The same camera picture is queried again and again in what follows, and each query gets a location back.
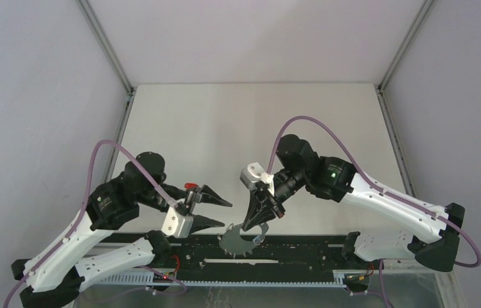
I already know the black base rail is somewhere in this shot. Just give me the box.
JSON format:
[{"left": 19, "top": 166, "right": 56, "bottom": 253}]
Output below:
[{"left": 116, "top": 232, "right": 388, "bottom": 285}]

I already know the purple cable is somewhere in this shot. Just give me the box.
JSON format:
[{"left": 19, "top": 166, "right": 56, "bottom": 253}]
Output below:
[
  {"left": 266, "top": 115, "right": 481, "bottom": 269},
  {"left": 1, "top": 140, "right": 182, "bottom": 308}
]

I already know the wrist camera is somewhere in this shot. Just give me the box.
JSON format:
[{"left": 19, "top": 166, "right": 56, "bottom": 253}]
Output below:
[
  {"left": 240, "top": 162, "right": 274, "bottom": 193},
  {"left": 161, "top": 207, "right": 194, "bottom": 239}
]

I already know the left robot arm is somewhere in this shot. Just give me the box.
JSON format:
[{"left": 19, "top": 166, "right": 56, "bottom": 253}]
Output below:
[{"left": 11, "top": 151, "right": 230, "bottom": 307}]

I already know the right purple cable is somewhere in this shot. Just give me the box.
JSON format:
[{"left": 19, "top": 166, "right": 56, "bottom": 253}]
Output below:
[{"left": 266, "top": 115, "right": 481, "bottom": 269}]

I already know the red tagged key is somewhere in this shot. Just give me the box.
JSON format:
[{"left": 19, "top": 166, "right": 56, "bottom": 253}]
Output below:
[{"left": 184, "top": 183, "right": 198, "bottom": 191}]

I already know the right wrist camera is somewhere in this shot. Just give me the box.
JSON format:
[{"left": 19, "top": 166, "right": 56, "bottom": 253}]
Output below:
[{"left": 240, "top": 162, "right": 274, "bottom": 193}]

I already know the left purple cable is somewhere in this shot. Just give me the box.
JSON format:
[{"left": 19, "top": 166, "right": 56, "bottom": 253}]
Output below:
[{"left": 1, "top": 140, "right": 182, "bottom": 308}]

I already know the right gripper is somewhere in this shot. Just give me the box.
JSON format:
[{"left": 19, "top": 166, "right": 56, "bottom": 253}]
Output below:
[{"left": 242, "top": 169, "right": 307, "bottom": 231}]

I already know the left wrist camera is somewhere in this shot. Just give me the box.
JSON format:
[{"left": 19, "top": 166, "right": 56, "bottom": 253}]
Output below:
[{"left": 161, "top": 207, "right": 194, "bottom": 239}]

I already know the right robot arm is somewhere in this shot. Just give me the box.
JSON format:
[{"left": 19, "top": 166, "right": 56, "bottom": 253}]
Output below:
[{"left": 240, "top": 134, "right": 465, "bottom": 272}]

